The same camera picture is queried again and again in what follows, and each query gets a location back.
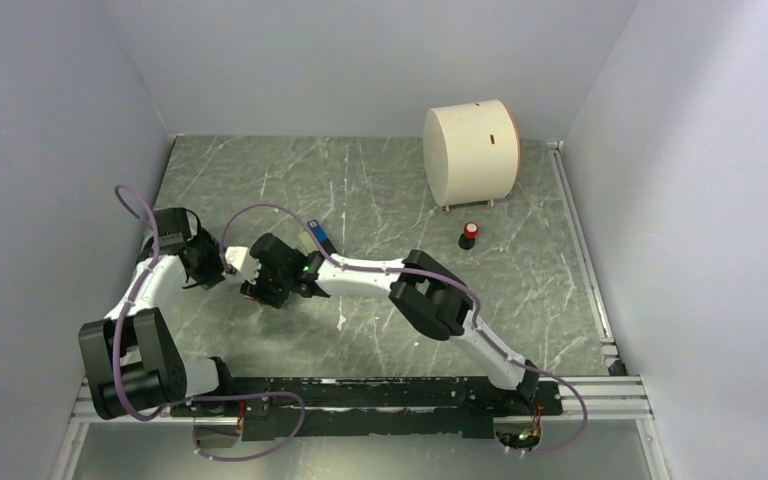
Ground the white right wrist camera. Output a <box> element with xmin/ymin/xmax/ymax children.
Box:
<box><xmin>224</xmin><ymin>246</ymin><xmax>261</xmax><ymax>285</ymax></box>

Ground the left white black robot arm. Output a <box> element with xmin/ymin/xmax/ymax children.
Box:
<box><xmin>78</xmin><ymin>207</ymin><xmax>237</xmax><ymax>420</ymax></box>

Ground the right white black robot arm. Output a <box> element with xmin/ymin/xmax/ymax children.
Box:
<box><xmin>224</xmin><ymin>233</ymin><xmax>539</xmax><ymax>414</ymax></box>

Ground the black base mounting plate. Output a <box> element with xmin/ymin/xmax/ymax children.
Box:
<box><xmin>170</xmin><ymin>376</ymin><xmax>563</xmax><ymax>441</ymax></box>

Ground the aluminium rail frame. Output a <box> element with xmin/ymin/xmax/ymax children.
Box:
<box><xmin>54</xmin><ymin>136</ymin><xmax>668</xmax><ymax>479</ymax></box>

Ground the cream cylindrical drum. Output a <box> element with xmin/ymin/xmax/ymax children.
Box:
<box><xmin>422</xmin><ymin>100</ymin><xmax>521</xmax><ymax>211</ymax></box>

